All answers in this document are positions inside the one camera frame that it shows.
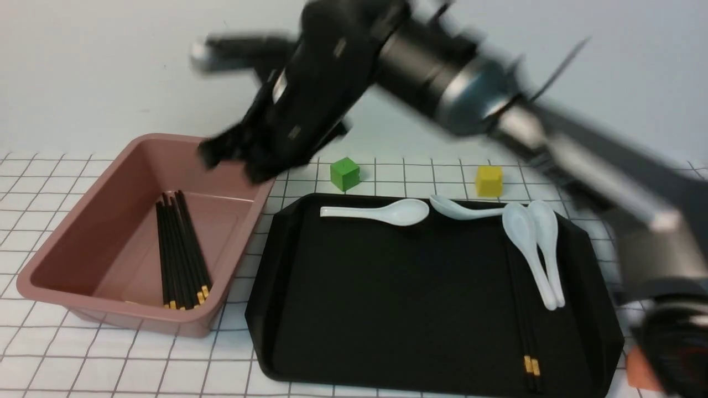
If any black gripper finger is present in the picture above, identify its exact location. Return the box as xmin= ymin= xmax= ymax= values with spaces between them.
xmin=242 ymin=141 xmax=316 ymax=185

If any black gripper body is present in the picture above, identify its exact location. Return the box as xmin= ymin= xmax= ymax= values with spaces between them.
xmin=191 ymin=1 xmax=410 ymax=152

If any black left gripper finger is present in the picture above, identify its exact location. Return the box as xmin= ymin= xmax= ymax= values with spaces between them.
xmin=198 ymin=123 xmax=261 ymax=170

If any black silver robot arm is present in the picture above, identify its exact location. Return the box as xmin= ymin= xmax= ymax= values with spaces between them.
xmin=190 ymin=1 xmax=707 ymax=397

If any green foam cube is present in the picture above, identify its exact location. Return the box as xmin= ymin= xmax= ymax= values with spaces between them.
xmin=330 ymin=157 xmax=361 ymax=192

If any pink plastic bin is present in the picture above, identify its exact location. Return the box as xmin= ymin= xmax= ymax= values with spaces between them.
xmin=16 ymin=134 xmax=273 ymax=338

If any white ceramic spoon far left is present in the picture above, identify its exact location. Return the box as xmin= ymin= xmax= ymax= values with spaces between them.
xmin=320 ymin=198 xmax=430 ymax=227

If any black chopstick bundle in bin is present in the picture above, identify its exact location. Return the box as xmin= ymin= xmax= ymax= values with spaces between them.
xmin=155 ymin=191 xmax=212 ymax=311

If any black plastic tray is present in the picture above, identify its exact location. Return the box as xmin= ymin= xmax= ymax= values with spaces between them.
xmin=245 ymin=192 xmax=624 ymax=397

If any white ceramic spoon upturned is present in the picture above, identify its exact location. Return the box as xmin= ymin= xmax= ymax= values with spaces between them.
xmin=429 ymin=195 xmax=504 ymax=220

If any yellow foam cube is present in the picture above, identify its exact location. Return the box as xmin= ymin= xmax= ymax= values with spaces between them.
xmin=475 ymin=165 xmax=503 ymax=197

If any white ceramic spoon inner pair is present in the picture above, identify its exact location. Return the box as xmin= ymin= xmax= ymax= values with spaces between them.
xmin=502 ymin=202 xmax=558 ymax=311

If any white ceramic spoon pair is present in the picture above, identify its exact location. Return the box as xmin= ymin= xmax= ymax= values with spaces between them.
xmin=502 ymin=202 xmax=558 ymax=311
xmin=528 ymin=201 xmax=566 ymax=308

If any white ceramic spoon outer pair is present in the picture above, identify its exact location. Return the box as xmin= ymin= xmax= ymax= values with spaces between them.
xmin=528 ymin=201 xmax=566 ymax=308

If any white grid tablecloth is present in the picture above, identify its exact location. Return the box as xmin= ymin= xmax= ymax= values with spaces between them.
xmin=1 ymin=151 xmax=620 ymax=397

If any gold-banded black chopstick left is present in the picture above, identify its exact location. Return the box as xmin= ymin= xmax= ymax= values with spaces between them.
xmin=505 ymin=244 xmax=537 ymax=393

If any gold-banded black chopstick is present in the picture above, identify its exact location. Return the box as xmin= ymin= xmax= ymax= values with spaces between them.
xmin=508 ymin=243 xmax=543 ymax=395
xmin=505 ymin=244 xmax=537 ymax=393

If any gold-banded black chopstick right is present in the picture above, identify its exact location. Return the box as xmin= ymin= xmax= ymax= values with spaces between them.
xmin=508 ymin=243 xmax=543 ymax=395

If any orange foam cube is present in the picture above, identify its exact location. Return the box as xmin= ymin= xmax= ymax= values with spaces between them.
xmin=626 ymin=345 xmax=664 ymax=392

